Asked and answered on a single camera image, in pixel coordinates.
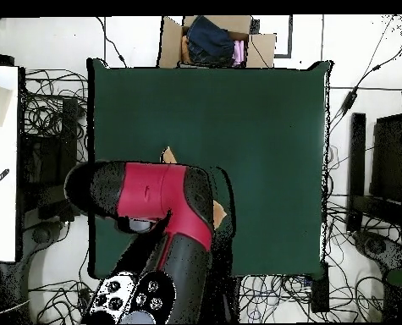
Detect wide black panel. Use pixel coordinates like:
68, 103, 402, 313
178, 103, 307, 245
368, 113, 402, 205

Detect black metal rack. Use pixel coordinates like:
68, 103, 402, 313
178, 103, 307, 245
17, 96, 84, 225

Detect white table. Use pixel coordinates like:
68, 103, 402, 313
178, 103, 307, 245
0, 64, 20, 264

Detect black power strip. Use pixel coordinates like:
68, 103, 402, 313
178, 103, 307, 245
77, 286, 93, 314
310, 261, 331, 315

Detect blue denim jeans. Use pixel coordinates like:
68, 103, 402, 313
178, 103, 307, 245
185, 15, 236, 68

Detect pink garment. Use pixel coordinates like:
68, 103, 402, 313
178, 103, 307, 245
231, 39, 246, 68

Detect black cable with connector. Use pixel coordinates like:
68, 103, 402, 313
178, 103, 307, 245
96, 16, 129, 69

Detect narrow black panel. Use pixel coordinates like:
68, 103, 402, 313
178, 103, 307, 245
345, 112, 368, 234

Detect brown cardboard box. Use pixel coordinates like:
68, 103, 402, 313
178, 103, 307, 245
157, 14, 278, 70

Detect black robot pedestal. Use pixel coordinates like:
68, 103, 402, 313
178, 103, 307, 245
217, 274, 244, 324

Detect dark green table cloth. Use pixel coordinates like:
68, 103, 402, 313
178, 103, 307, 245
86, 58, 333, 281

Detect folded tan garment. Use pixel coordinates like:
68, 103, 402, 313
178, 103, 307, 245
180, 35, 192, 64

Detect tan terry towel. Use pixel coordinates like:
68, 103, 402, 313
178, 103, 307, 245
159, 146, 228, 230

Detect black power adapter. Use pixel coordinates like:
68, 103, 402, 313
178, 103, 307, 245
340, 88, 361, 117

